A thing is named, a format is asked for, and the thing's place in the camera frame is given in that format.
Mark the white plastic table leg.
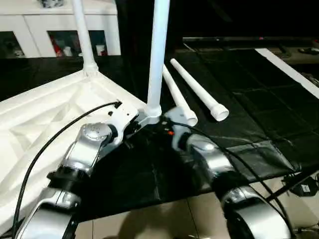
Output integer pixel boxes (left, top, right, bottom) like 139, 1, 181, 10
145, 0, 171, 118
170, 58, 230, 122
72, 0, 99, 76
162, 65, 199, 127

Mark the white plastic table top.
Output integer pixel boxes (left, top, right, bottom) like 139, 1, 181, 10
0, 69, 164, 236

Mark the black work mat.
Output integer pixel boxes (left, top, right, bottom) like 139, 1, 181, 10
0, 47, 319, 222

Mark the white glass-door cabinet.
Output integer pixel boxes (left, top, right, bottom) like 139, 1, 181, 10
0, 0, 122, 58

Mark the large black cabinet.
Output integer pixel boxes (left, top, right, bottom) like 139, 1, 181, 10
120, 0, 319, 50

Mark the small grey metal object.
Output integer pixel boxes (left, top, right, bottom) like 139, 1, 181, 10
41, 0, 65, 8

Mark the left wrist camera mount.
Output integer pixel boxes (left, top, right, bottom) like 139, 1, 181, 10
104, 102, 140, 146

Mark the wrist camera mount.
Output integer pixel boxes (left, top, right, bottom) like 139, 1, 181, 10
104, 102, 140, 146
161, 106, 188, 129

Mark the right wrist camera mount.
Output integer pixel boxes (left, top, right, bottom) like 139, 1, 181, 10
161, 106, 188, 129

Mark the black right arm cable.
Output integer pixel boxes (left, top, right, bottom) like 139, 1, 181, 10
169, 122, 302, 239

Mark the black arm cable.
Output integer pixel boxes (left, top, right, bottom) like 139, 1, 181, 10
169, 122, 302, 239
12, 101, 123, 239

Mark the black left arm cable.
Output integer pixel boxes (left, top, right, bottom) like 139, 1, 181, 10
12, 101, 123, 239

